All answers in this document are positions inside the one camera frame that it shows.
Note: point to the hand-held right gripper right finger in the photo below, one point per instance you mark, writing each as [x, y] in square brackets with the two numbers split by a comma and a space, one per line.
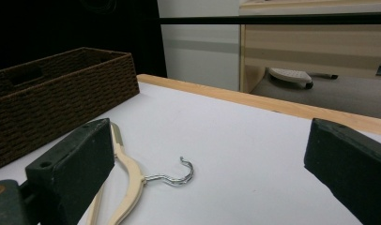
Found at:
[351, 162]

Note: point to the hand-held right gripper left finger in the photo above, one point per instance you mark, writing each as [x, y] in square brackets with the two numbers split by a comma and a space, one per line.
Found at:
[73, 162]

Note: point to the brown woven basket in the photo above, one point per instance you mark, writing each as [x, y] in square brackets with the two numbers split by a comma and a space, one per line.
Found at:
[60, 103]

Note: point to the cream wooden clothes hanger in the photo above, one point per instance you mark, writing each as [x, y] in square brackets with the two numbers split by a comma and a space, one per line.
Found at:
[134, 175]

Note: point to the white table sheet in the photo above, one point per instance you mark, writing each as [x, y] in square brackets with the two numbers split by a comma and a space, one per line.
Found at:
[241, 150]

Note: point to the light wooden desk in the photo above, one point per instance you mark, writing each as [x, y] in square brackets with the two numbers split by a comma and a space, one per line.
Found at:
[304, 43]

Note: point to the white cabinet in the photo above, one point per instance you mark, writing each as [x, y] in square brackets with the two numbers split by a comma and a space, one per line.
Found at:
[201, 62]

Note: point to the black horizontal frame bar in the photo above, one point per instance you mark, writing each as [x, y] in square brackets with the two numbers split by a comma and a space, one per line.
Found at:
[273, 19]

